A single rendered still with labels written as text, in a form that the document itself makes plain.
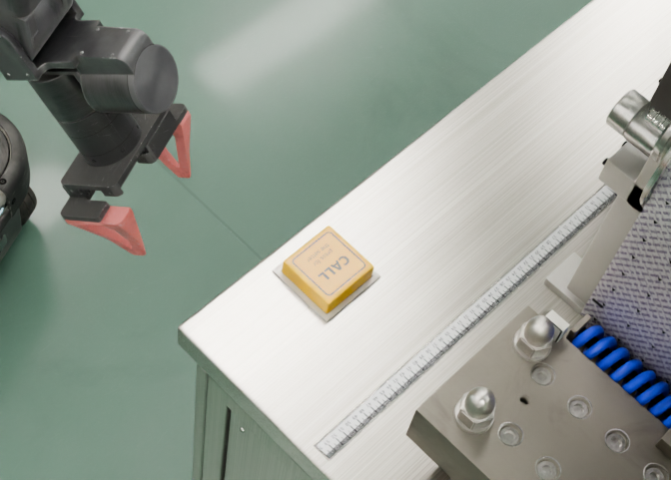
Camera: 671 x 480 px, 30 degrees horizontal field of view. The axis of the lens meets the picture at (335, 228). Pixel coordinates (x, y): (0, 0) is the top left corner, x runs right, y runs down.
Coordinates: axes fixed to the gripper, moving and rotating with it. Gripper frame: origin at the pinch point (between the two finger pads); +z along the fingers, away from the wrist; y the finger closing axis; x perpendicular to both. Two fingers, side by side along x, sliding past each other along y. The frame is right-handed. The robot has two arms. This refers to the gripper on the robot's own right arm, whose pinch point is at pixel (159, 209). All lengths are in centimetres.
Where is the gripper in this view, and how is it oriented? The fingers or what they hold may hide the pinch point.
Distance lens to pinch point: 119.9
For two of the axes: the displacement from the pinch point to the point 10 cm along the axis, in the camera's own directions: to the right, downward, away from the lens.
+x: -8.6, -0.7, 5.1
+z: 3.6, 6.4, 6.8
